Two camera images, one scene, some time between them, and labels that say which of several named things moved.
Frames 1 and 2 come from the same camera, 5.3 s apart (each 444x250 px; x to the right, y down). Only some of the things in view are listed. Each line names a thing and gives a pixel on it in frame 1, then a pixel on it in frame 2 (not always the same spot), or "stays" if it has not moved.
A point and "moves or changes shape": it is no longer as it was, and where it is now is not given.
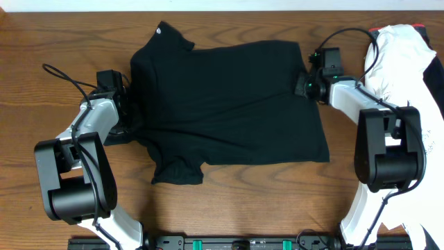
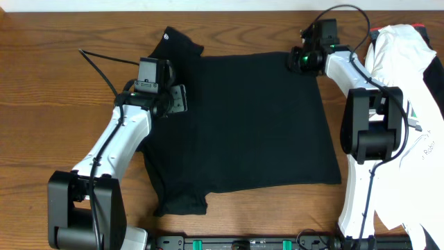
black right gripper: (300, 89) to (293, 64)
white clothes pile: (393, 69) stays
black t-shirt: (229, 105) moves or changes shape
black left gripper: (125, 113) to (166, 105)
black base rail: (239, 242) stays
